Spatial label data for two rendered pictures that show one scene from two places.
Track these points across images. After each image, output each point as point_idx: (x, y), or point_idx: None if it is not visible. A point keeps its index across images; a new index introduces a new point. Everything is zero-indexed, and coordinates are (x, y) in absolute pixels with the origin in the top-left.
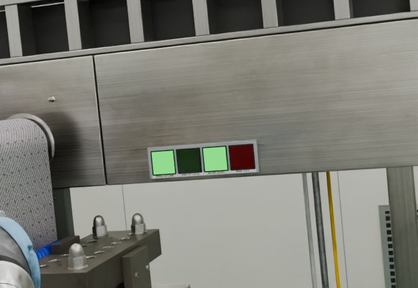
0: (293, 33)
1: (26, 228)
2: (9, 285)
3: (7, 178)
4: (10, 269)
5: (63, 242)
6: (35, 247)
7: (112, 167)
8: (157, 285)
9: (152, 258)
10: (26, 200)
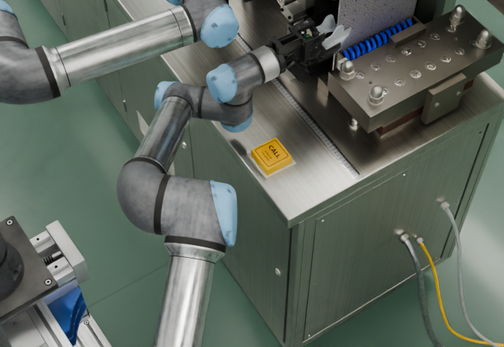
0: None
1: (373, 19)
2: (199, 261)
3: None
4: (204, 252)
5: (402, 38)
6: (381, 28)
7: None
8: (487, 78)
9: (481, 71)
10: None
